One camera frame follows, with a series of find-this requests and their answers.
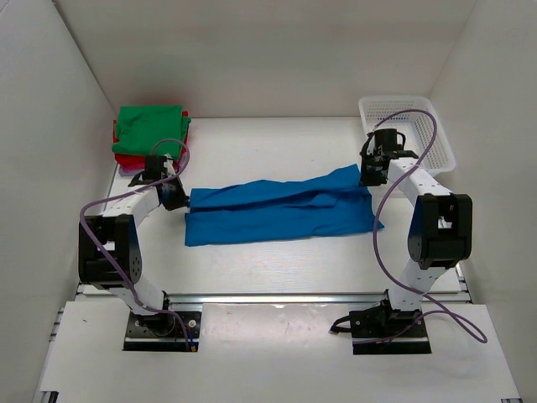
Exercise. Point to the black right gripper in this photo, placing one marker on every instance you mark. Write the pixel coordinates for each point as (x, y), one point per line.
(365, 180)

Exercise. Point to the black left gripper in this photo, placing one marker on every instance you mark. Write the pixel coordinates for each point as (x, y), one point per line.
(180, 201)

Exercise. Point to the blue t-shirt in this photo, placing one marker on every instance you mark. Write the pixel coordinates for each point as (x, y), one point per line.
(261, 211)

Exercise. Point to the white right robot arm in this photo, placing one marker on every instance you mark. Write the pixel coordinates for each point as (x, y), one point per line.
(440, 231)

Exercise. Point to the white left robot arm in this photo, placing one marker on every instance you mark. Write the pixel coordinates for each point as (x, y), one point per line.
(109, 253)

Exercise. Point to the folded purple t-shirt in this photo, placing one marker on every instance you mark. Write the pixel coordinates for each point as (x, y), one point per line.
(128, 170)

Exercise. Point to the folded green t-shirt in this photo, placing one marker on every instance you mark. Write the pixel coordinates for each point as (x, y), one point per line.
(139, 128)

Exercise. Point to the white plastic mesh basket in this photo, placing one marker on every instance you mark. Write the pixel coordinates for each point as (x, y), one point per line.
(393, 112)

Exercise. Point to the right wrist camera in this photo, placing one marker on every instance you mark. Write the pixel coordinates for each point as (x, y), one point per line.
(369, 141)

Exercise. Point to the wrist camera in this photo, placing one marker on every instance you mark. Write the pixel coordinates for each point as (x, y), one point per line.
(169, 165)
(369, 141)

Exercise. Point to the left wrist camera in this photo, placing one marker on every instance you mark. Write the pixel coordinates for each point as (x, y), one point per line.
(169, 165)

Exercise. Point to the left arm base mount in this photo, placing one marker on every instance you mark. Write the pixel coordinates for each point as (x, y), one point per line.
(163, 333)

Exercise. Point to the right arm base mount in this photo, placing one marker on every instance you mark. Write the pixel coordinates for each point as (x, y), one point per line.
(382, 330)

